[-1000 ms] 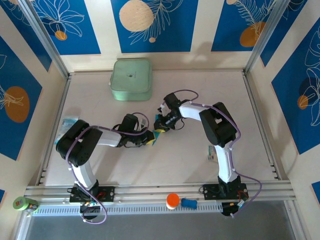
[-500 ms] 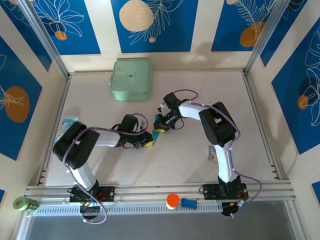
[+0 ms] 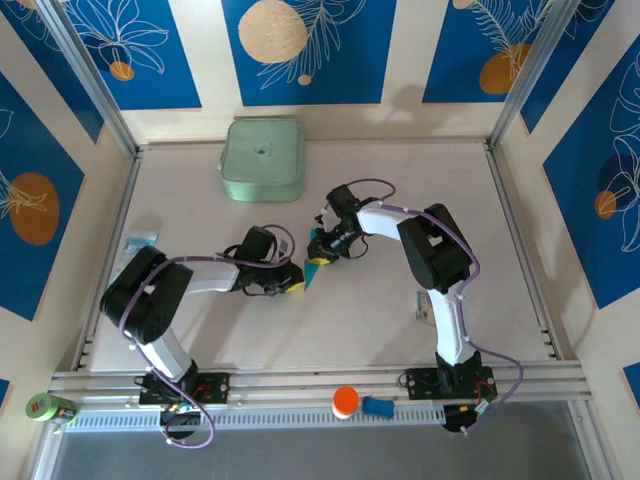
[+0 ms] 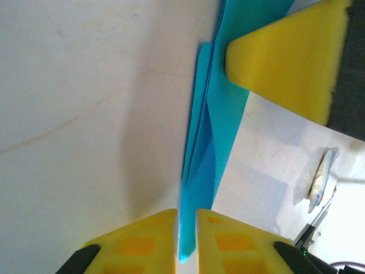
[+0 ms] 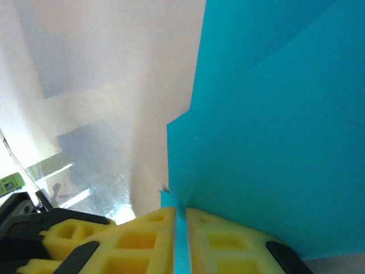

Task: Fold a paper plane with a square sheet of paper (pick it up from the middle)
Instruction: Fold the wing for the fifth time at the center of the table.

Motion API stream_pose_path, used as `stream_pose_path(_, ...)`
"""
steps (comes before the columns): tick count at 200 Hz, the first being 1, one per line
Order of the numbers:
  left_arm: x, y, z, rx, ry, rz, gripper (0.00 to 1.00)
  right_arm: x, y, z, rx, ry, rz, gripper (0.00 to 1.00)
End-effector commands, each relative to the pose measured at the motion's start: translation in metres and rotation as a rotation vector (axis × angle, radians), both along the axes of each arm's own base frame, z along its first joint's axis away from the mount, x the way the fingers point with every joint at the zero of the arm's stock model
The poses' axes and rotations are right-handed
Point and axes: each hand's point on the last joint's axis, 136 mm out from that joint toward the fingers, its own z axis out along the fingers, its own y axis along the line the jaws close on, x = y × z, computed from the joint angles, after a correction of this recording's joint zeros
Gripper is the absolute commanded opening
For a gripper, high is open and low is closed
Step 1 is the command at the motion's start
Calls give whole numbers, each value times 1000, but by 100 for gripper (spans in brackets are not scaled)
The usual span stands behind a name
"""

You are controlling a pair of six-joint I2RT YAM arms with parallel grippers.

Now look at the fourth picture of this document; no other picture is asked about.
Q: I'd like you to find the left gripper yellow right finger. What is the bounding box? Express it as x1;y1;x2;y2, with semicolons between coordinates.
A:
196;208;325;274

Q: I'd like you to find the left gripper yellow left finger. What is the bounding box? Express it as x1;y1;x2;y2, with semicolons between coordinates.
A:
55;208;178;274

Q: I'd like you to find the blue paper sheet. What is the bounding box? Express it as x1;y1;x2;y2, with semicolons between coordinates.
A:
178;0;296;262

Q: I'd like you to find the clear plastic wipes packet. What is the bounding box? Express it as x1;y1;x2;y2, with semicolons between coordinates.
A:
307;147;340;213

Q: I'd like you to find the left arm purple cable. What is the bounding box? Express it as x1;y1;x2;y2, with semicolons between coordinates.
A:
333;260;365;271

